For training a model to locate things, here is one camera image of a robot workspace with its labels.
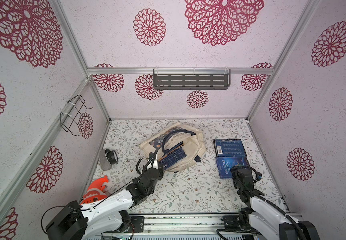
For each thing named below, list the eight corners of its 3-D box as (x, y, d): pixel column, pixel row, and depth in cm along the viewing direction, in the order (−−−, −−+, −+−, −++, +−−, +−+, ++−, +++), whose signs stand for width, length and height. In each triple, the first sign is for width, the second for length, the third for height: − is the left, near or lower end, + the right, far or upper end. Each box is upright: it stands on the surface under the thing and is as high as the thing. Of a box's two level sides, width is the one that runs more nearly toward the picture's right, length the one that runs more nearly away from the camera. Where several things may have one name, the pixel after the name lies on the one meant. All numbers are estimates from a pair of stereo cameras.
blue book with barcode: (216, 156, 101) (217, 154, 99) (212, 141, 109) (213, 139, 107) (245, 156, 101) (246, 154, 99) (239, 141, 109) (241, 139, 107)
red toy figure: (90, 203, 82) (82, 198, 75) (95, 182, 90) (89, 176, 83) (105, 202, 83) (99, 197, 75) (110, 181, 90) (104, 175, 83)
